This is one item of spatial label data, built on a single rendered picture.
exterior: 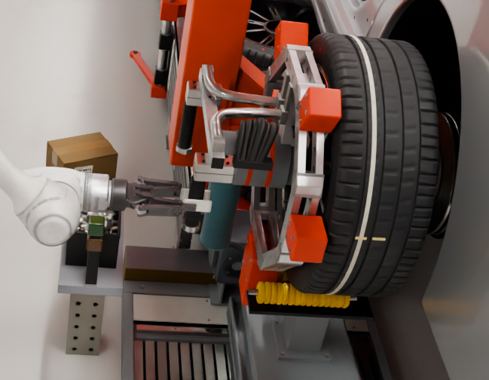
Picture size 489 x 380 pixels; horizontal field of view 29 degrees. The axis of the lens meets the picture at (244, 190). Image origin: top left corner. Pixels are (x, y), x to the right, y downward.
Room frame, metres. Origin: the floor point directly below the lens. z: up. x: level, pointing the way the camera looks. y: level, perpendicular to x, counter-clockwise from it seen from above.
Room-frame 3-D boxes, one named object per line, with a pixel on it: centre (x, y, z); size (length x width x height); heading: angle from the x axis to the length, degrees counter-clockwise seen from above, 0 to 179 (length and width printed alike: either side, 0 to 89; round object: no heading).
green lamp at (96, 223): (1.87, 0.35, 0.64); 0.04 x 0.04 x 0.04; 12
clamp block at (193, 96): (2.14, 0.15, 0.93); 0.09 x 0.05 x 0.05; 102
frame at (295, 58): (2.02, -0.09, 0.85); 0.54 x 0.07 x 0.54; 12
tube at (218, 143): (1.90, 0.01, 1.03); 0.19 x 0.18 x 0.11; 102
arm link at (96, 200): (1.75, 0.33, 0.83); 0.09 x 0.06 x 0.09; 12
